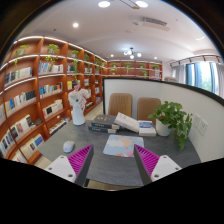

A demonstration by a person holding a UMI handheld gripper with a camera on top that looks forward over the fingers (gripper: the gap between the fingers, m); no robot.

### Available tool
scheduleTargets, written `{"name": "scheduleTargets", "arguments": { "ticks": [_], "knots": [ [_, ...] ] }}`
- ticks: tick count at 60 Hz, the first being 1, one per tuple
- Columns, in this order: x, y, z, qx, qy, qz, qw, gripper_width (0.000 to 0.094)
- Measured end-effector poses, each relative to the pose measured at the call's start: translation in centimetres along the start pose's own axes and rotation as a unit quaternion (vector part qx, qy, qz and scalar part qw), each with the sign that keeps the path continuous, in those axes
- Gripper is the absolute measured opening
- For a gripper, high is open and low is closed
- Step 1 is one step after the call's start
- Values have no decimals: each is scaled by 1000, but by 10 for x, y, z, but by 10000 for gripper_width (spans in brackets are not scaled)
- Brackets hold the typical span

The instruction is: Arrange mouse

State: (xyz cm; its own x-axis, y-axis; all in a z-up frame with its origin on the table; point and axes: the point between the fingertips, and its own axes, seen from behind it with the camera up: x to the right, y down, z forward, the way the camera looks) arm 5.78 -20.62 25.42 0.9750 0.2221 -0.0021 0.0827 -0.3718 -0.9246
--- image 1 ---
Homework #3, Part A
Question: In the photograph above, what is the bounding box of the tan chair right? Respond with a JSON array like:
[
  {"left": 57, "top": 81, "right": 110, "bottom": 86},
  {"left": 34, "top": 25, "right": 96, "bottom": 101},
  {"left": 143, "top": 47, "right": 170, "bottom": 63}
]
[{"left": 137, "top": 97, "right": 161, "bottom": 124}]

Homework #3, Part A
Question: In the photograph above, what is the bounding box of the white blue book stack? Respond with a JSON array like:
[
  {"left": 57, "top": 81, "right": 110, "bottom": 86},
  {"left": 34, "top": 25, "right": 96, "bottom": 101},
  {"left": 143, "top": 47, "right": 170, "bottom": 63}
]
[{"left": 139, "top": 120, "right": 156, "bottom": 136}]

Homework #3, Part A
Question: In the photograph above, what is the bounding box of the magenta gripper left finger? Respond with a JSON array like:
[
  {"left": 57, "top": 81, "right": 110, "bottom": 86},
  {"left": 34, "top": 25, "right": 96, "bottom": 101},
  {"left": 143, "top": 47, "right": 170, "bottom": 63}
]
[{"left": 46, "top": 145, "right": 94, "bottom": 186}]

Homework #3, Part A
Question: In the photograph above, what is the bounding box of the potted green plant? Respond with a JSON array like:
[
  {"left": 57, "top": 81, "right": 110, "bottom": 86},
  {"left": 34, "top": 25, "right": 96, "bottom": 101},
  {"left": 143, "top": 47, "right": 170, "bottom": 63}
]
[{"left": 149, "top": 101, "right": 192, "bottom": 150}]

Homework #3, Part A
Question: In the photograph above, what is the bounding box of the wooden bookshelf wall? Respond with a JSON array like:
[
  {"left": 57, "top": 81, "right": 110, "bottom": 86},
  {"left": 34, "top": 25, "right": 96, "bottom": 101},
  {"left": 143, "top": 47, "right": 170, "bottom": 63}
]
[{"left": 0, "top": 35, "right": 107, "bottom": 164}]

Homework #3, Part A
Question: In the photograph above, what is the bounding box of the white computer mouse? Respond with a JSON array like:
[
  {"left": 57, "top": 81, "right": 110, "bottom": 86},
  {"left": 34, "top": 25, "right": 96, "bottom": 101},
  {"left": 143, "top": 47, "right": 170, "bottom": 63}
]
[{"left": 63, "top": 141, "right": 75, "bottom": 153}]

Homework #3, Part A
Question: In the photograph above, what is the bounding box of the white partition panel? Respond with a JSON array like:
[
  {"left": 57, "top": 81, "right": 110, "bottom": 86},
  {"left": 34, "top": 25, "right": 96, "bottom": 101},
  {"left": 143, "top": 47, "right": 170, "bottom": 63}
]
[{"left": 103, "top": 77, "right": 224, "bottom": 162}]

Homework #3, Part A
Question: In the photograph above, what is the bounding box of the white vase with flowers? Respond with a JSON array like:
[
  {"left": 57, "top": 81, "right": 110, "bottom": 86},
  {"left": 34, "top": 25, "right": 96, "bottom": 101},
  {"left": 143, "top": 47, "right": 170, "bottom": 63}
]
[{"left": 68, "top": 85, "right": 90, "bottom": 126}]

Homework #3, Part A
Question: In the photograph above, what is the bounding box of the white leaning book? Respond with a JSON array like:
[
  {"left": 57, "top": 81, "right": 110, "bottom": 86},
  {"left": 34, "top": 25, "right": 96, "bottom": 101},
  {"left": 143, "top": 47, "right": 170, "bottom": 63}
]
[{"left": 114, "top": 113, "right": 139, "bottom": 133}]

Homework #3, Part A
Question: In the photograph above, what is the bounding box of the tan chair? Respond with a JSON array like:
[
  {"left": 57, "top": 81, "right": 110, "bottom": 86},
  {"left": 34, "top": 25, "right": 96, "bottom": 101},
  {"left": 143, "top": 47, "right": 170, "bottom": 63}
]
[
  {"left": 137, "top": 97, "right": 161, "bottom": 124},
  {"left": 108, "top": 93, "right": 132, "bottom": 117}
]

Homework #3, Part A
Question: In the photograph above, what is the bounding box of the window with curtains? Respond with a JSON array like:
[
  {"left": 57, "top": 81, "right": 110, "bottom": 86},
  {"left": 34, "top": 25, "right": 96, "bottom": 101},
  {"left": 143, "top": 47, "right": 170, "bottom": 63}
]
[{"left": 170, "top": 55, "right": 224, "bottom": 98}]

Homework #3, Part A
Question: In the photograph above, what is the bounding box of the white wall power socket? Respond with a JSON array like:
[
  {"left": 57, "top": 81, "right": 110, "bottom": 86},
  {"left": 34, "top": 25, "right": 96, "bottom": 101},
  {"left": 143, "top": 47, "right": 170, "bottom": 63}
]
[{"left": 193, "top": 114, "right": 208, "bottom": 135}]

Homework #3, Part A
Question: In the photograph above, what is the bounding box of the dark grey book top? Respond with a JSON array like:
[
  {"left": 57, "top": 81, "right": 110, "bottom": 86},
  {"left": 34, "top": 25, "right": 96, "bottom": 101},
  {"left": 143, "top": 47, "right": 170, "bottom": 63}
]
[{"left": 91, "top": 115, "right": 120, "bottom": 130}]

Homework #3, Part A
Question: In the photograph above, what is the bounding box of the pastel cloud mouse pad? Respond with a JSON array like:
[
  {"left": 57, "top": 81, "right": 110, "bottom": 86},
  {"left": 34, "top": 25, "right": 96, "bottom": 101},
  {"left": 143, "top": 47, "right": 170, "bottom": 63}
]
[{"left": 103, "top": 134, "right": 144, "bottom": 157}]

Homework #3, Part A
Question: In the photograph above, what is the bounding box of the dark blue book bottom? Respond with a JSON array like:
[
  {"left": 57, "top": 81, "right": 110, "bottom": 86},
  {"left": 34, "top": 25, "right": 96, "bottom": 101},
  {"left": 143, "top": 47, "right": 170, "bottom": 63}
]
[{"left": 88, "top": 125, "right": 117, "bottom": 134}]

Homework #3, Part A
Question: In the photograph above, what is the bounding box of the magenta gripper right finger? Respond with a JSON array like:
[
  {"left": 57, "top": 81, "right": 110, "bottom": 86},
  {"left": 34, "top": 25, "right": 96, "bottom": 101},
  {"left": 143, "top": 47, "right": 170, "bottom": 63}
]
[{"left": 134, "top": 145, "right": 181, "bottom": 185}]

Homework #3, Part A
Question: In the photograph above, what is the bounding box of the ceiling chandelier lamp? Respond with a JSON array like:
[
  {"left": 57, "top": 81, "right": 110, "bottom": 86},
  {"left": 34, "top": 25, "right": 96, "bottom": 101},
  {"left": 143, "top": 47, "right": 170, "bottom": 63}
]
[{"left": 123, "top": 47, "right": 142, "bottom": 60}]

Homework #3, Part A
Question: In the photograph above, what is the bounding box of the tan chair left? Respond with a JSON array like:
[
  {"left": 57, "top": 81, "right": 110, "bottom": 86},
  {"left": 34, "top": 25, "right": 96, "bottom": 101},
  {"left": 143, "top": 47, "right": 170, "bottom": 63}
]
[{"left": 108, "top": 93, "right": 132, "bottom": 117}]

